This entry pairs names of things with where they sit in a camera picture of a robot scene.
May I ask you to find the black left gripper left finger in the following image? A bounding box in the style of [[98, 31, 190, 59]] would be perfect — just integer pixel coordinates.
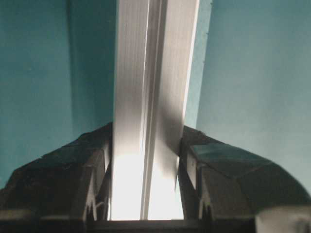
[[0, 123, 112, 233]]

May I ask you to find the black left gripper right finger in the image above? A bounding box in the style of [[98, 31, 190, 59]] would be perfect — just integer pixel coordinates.
[[178, 126, 311, 233]]

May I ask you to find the silver aluminium extrusion rail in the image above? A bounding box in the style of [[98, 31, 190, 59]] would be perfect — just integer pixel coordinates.
[[110, 0, 199, 220]]

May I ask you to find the teal table cloth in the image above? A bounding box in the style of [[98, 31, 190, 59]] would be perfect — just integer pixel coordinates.
[[0, 0, 311, 189]]

